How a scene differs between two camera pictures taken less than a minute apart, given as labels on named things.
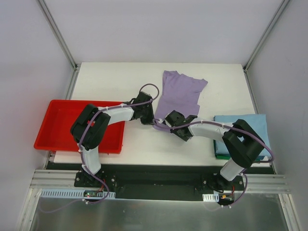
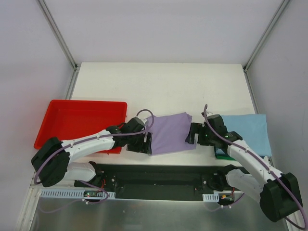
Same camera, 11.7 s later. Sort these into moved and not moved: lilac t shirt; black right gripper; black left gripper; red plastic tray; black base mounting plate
Moved: lilac t shirt; black right gripper; black left gripper
Not moved: red plastic tray; black base mounting plate
